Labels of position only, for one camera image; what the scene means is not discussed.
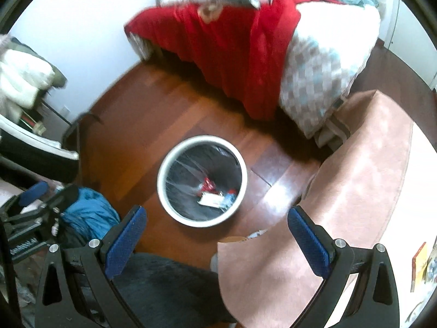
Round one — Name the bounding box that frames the dark grey fuzzy cloth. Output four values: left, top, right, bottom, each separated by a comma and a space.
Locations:
113, 252, 237, 328

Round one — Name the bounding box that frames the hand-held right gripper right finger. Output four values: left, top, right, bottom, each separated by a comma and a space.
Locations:
287, 206, 400, 328

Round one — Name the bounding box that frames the black and white chair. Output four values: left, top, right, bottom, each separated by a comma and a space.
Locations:
0, 112, 103, 181

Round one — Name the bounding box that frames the red wrapper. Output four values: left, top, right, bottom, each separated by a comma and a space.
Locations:
199, 177, 216, 194

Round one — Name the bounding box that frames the checked quilt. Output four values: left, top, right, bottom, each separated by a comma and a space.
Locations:
278, 3, 382, 139

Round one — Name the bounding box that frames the white round waste bin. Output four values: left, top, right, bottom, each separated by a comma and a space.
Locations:
157, 135, 248, 228

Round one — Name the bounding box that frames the red blanket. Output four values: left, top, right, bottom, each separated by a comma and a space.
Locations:
123, 0, 302, 121

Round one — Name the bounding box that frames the white flat packet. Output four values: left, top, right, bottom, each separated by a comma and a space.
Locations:
198, 193, 230, 210

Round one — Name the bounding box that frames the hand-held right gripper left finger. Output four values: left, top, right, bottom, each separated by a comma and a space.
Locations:
34, 205, 148, 328

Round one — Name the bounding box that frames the blue cloth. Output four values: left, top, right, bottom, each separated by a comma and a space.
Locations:
61, 187, 121, 240

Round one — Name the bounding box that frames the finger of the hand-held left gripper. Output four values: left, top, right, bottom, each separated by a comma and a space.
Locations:
39, 184, 80, 220
17, 181, 50, 210

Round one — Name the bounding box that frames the pink cloth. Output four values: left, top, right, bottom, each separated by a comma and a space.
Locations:
217, 90, 431, 328

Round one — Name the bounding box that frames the white padded jacket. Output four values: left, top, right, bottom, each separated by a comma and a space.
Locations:
0, 46, 58, 121

